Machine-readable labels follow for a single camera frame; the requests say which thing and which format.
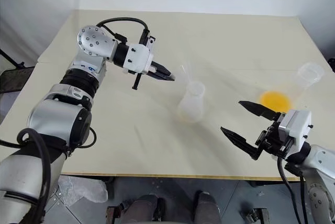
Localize black metal chair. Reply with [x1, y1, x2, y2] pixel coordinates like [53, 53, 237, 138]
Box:
[0, 48, 36, 94]

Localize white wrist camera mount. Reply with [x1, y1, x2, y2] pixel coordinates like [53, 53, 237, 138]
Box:
[122, 35, 158, 75]
[277, 108, 313, 158]

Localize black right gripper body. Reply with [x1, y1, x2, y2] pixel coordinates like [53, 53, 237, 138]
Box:
[255, 120, 292, 159]

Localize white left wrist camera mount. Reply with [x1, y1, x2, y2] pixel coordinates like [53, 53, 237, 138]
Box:
[122, 35, 158, 75]

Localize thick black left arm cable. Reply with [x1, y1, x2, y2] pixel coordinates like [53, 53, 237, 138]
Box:
[0, 127, 97, 224]

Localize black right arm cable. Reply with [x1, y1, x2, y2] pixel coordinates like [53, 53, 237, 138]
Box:
[276, 155, 307, 224]

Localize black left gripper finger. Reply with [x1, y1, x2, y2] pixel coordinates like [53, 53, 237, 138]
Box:
[151, 61, 174, 76]
[149, 71, 176, 82]

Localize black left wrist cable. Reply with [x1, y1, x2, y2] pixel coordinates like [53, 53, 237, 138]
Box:
[96, 17, 150, 46]

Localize dark metal bracket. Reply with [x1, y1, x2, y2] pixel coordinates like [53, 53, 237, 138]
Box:
[106, 204, 125, 224]
[245, 207, 270, 224]

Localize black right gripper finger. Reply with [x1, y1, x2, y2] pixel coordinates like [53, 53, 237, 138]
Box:
[238, 100, 282, 121]
[220, 126, 263, 161]

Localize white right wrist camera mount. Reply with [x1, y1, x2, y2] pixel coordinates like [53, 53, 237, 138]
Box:
[277, 108, 313, 158]

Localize dark rounded shape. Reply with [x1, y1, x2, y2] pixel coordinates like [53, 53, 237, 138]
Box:
[194, 191, 221, 224]
[125, 194, 165, 224]

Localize orange liquid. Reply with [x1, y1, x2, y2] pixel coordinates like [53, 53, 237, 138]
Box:
[259, 91, 292, 112]

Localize crumpled clear plastic bag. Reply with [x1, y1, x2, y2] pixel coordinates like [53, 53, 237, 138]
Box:
[55, 175, 109, 209]

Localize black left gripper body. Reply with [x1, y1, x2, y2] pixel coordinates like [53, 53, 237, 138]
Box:
[132, 61, 158, 91]

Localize clear plastic flask bottle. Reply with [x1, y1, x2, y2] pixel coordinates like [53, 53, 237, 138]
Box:
[176, 81, 206, 124]

